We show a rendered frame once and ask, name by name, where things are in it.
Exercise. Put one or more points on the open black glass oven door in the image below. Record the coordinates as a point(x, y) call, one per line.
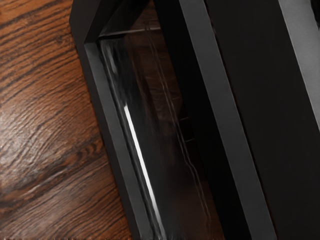
point(140, 120)

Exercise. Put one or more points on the black oven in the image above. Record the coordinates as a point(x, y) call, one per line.
point(262, 100)

